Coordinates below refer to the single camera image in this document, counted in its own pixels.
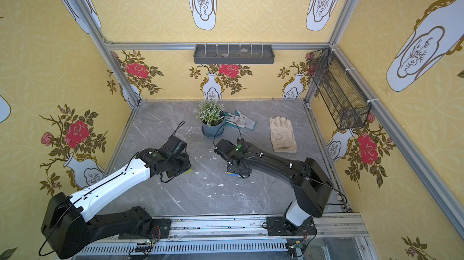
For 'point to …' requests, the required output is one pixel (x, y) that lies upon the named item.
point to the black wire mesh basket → (347, 104)
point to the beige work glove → (282, 135)
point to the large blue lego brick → (232, 175)
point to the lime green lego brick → (190, 170)
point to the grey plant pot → (215, 130)
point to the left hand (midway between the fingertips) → (193, 166)
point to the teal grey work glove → (238, 120)
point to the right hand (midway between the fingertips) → (237, 171)
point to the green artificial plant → (210, 112)
